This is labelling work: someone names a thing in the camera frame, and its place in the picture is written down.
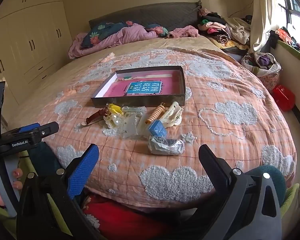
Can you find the cream wardrobe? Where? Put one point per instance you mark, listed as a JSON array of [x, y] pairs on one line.
[[27, 42]]

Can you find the tan bed sheet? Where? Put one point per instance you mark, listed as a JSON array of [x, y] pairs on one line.
[[165, 45]]

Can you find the blue printed card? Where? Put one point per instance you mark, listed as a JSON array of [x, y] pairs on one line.
[[140, 87]]

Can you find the red cloth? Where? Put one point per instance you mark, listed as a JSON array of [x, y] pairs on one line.
[[120, 217]]

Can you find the person's left hand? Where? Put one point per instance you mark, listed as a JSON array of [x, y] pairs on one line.
[[17, 180]]

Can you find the small peach cloth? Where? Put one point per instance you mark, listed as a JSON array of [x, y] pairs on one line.
[[108, 57]]

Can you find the pink fuzzy cloth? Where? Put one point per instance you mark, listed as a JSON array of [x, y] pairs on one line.
[[185, 32]]

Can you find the purple quilt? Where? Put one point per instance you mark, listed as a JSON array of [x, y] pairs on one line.
[[130, 36]]

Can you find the window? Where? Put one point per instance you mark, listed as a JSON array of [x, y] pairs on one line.
[[295, 7]]

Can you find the clear bag of small trinkets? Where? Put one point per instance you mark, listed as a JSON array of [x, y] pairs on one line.
[[133, 110]]

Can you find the cream curtain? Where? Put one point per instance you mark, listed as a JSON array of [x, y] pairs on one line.
[[262, 10]]

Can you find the large dark floral pillow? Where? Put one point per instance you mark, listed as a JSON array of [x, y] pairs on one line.
[[97, 36]]

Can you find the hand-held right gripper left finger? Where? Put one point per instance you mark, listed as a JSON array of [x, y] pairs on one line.
[[81, 172]]

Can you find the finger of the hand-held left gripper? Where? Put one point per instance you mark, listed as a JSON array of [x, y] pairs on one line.
[[28, 128], [46, 129]]

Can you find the clothes on window sill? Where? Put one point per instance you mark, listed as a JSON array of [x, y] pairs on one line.
[[295, 42]]

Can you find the pile of folded clothes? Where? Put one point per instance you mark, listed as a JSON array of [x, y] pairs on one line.
[[222, 30]]

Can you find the earring card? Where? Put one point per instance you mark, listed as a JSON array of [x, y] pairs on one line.
[[130, 127]]

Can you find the green cloth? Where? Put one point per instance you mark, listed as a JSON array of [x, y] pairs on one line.
[[291, 197]]

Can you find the small dark floral pillow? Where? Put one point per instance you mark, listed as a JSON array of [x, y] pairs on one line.
[[158, 30]]

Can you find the dark shallow cardboard box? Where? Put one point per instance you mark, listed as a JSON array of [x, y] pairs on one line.
[[140, 101]]

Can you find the cream claw hair clip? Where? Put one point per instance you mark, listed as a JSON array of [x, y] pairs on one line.
[[173, 115]]

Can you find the dark grey padded headboard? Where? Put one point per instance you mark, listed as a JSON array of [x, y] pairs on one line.
[[145, 13]]

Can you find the fabric basket of clothes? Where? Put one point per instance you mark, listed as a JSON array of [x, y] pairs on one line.
[[262, 65]]

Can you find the small blue box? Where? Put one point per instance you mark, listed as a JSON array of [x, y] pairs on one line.
[[157, 128]]

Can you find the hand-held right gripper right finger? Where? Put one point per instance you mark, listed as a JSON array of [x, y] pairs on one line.
[[216, 170]]

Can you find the orange checked cloud blanket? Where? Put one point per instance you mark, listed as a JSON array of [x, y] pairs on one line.
[[215, 142]]

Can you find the orange spiral hair clip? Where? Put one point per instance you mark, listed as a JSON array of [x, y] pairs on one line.
[[156, 112]]

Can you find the red bag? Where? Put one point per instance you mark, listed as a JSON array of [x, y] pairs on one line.
[[283, 97]]

